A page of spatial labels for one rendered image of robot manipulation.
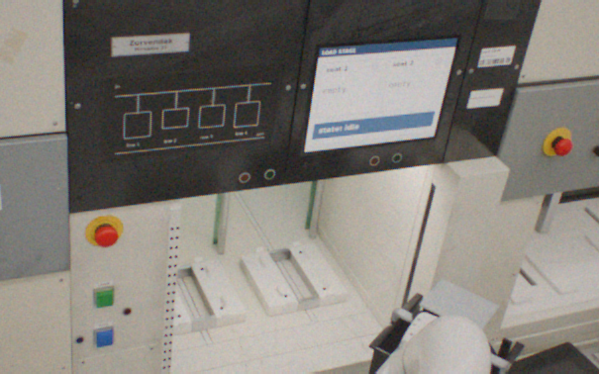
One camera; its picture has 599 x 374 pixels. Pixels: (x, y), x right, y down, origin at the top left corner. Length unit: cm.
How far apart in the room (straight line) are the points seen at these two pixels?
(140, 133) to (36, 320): 41
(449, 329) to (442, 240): 78
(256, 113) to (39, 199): 39
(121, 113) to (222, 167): 23
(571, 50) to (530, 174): 28
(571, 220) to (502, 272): 68
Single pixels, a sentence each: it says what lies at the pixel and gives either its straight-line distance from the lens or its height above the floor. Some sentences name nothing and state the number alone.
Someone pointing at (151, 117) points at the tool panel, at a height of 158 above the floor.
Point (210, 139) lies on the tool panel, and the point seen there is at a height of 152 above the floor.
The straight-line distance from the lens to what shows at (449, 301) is 170.
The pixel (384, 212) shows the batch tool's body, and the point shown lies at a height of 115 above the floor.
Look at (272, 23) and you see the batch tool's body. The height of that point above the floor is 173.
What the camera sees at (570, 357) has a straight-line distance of 232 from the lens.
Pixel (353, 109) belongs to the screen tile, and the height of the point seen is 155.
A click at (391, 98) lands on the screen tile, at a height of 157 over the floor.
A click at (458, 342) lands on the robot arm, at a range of 112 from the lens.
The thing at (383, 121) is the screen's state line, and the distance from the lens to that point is 170.
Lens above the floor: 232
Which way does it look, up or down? 33 degrees down
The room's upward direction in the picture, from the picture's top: 8 degrees clockwise
